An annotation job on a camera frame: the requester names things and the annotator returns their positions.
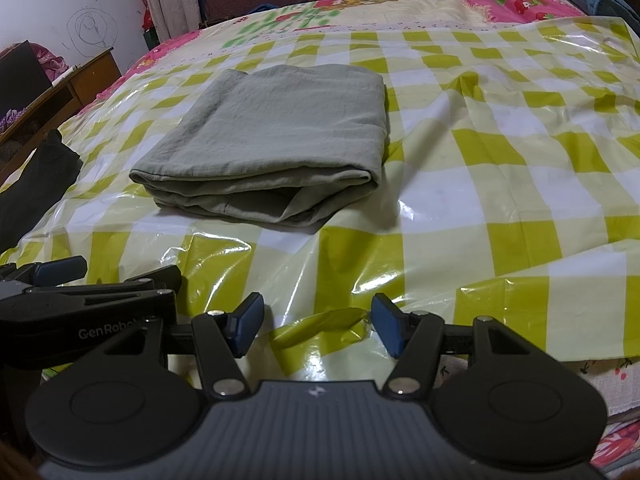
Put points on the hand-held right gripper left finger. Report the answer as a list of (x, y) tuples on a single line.
[(245, 325)]

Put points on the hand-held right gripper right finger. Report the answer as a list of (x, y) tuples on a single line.
[(390, 325)]

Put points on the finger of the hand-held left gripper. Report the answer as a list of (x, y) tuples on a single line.
[(60, 268), (150, 280)]

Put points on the grey-green pants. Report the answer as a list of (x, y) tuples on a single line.
[(280, 130)]

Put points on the black cloth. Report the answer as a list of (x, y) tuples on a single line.
[(35, 190)]

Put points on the purple cloth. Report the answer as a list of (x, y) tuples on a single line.
[(12, 120)]

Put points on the wooden desk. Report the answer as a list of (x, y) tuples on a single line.
[(85, 85)]

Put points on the green checked plastic sheet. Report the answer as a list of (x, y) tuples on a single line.
[(500, 170)]

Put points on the black monitor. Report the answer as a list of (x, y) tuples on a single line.
[(22, 77)]

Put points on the pink cloth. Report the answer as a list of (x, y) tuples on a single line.
[(50, 60)]

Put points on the pink printed bed sheet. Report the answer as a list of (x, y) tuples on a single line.
[(620, 410)]

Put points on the beige curtain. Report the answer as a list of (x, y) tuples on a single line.
[(167, 0)]

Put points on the blue cloth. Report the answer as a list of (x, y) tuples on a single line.
[(262, 9)]

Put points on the cream floral bed sheet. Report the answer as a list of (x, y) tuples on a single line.
[(350, 15)]

